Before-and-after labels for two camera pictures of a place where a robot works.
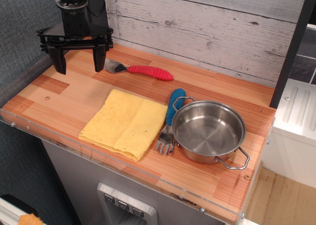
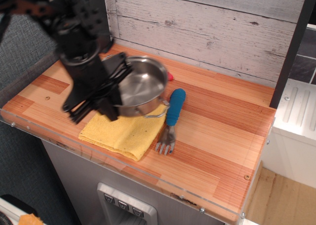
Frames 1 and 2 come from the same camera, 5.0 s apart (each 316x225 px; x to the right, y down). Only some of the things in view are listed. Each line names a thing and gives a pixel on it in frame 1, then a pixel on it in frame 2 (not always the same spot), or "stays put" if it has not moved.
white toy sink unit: (291, 149) stays put
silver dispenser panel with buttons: (120, 208) stays put
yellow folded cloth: (126, 123) stays put
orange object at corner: (30, 219) stays put
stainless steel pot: (204, 131) → (139, 92)
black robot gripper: (75, 33) → (89, 81)
